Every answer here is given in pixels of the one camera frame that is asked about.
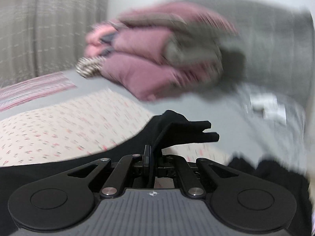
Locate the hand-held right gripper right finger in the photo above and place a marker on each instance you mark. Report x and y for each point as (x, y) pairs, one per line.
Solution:
(183, 174)

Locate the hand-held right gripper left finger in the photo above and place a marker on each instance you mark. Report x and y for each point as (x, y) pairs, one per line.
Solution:
(147, 162)

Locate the black pants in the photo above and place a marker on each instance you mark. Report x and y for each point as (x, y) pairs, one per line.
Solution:
(157, 132)

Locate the dark cloth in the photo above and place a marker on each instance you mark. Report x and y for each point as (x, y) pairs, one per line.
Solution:
(270, 177)

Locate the pink and grey folded quilt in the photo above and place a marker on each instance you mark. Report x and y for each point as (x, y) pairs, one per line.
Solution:
(147, 71)

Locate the grey striped cloth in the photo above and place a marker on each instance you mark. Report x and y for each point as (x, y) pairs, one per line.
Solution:
(88, 66)

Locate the pink fluffy garment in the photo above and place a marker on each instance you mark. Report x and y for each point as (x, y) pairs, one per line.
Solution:
(98, 39)

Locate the pink striped blanket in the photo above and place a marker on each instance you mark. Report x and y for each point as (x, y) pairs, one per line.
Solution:
(32, 91)

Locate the grey star print curtain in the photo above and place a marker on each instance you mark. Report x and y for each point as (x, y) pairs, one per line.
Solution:
(49, 24)

